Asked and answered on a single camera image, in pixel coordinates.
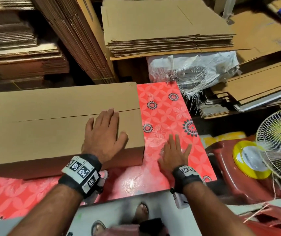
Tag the person's left hand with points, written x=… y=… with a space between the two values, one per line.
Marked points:
x=103 y=140

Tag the person's right hand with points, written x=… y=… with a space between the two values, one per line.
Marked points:
x=174 y=157

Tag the large cardboard box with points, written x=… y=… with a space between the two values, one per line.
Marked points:
x=165 y=19
x=47 y=130

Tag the yellow-tied cardboard bundle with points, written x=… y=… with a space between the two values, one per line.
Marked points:
x=76 y=36

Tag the low pile of cardboard sheets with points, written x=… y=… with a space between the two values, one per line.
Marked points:
x=258 y=88

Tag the wall of cardboard stacks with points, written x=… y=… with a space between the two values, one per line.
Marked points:
x=17 y=46

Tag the person's right forearm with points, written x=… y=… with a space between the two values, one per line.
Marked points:
x=216 y=211

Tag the person's left forearm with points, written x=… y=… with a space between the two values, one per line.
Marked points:
x=47 y=211

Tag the red patterned table cloth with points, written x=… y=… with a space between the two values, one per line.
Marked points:
x=165 y=120

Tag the yellow round disc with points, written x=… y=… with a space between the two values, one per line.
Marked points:
x=251 y=159

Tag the white woven sack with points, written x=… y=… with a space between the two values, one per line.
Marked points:
x=194 y=71

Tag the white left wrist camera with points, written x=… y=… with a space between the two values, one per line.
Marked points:
x=101 y=180

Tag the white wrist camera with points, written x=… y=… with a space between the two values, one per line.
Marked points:
x=101 y=180
x=181 y=200

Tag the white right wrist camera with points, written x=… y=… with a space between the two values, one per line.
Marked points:
x=181 y=200

